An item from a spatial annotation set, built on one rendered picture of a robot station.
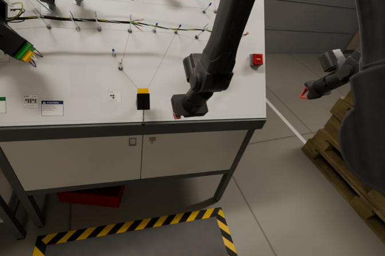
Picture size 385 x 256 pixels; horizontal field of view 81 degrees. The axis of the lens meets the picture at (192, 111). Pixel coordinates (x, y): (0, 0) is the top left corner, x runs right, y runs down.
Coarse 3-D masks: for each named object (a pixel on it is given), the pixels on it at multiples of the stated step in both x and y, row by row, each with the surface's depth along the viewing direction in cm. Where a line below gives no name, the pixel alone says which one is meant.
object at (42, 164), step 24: (0, 144) 88; (24, 144) 90; (48, 144) 93; (72, 144) 97; (96, 144) 100; (120, 144) 103; (24, 168) 99; (48, 168) 103; (72, 168) 106; (96, 168) 111; (120, 168) 115
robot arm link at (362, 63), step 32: (384, 0) 18; (384, 32) 18; (384, 64) 18; (352, 96) 19; (384, 96) 16; (352, 128) 19; (384, 128) 17; (352, 160) 19; (384, 160) 17; (384, 192) 17
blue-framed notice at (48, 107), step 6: (42, 102) 83; (48, 102) 83; (54, 102) 84; (60, 102) 84; (42, 108) 83; (48, 108) 83; (54, 108) 84; (60, 108) 84; (42, 114) 83; (48, 114) 83; (54, 114) 84; (60, 114) 84
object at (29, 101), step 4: (24, 96) 81; (28, 96) 81; (32, 96) 82; (36, 96) 82; (24, 100) 81; (28, 100) 81; (32, 100) 82; (36, 100) 82; (24, 104) 81; (28, 104) 81; (32, 104) 82; (36, 104) 82
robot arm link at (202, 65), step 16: (224, 0) 40; (240, 0) 38; (224, 16) 41; (240, 16) 40; (224, 32) 42; (240, 32) 43; (208, 48) 47; (224, 48) 44; (208, 64) 47; (224, 64) 47; (208, 80) 49; (224, 80) 51
